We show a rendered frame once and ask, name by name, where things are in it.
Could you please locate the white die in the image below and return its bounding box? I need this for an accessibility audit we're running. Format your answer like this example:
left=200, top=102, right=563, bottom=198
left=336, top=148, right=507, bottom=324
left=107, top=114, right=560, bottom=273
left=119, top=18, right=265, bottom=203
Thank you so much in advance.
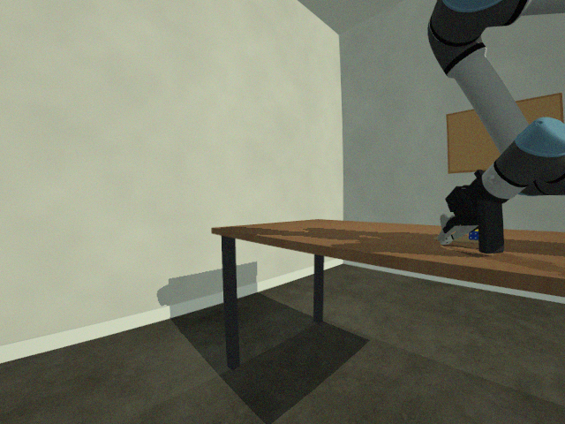
left=440, top=235, right=453, bottom=245

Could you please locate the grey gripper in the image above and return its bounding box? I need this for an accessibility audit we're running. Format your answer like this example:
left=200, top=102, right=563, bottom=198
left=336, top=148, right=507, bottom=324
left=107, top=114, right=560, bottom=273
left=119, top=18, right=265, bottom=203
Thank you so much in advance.
left=438, top=170, right=509, bottom=240

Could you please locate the tan square mat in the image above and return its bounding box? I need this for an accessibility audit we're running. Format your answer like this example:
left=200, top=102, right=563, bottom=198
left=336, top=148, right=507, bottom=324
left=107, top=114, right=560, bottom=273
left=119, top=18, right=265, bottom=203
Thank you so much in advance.
left=433, top=236, right=478, bottom=244

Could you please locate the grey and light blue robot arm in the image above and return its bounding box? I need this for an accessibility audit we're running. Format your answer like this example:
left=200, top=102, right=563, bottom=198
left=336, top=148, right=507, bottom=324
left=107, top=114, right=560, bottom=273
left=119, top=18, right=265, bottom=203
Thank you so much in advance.
left=427, top=0, right=565, bottom=254

